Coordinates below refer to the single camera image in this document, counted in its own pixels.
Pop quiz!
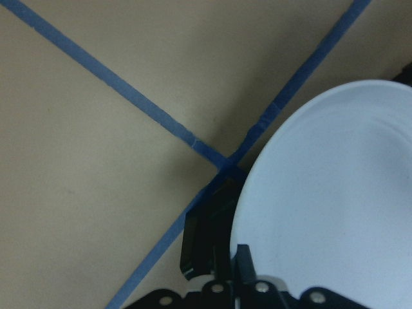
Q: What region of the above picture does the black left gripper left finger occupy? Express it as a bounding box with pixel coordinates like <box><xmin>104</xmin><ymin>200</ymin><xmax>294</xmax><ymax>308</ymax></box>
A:
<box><xmin>212</xmin><ymin>245</ymin><xmax>230</xmax><ymax>281</ymax></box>

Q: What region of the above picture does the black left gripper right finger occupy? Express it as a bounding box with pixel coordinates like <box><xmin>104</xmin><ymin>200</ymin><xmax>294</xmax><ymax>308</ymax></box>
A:
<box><xmin>236</xmin><ymin>244</ymin><xmax>257</xmax><ymax>285</ymax></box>

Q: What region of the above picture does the blue plate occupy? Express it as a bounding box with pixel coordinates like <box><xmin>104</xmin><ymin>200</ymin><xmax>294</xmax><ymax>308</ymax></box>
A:
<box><xmin>230</xmin><ymin>80</ymin><xmax>411</xmax><ymax>308</ymax></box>

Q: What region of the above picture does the black dish rack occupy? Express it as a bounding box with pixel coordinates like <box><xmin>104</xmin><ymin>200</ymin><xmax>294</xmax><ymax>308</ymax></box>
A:
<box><xmin>180</xmin><ymin>178</ymin><xmax>242</xmax><ymax>281</ymax></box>

